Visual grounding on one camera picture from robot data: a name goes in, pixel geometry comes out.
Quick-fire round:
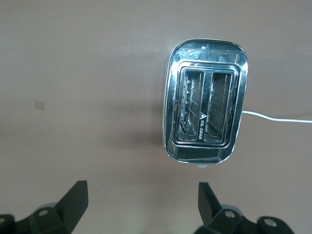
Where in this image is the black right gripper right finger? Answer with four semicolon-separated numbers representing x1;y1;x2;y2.
195;182;294;234

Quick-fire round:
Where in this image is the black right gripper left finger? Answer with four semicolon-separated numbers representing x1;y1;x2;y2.
0;180;89;234

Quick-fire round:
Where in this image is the chrome two-slot toaster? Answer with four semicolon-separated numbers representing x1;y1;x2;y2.
162;39;249;169

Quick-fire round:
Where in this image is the white toaster power cable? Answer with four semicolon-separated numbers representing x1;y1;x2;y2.
242;110;312;124

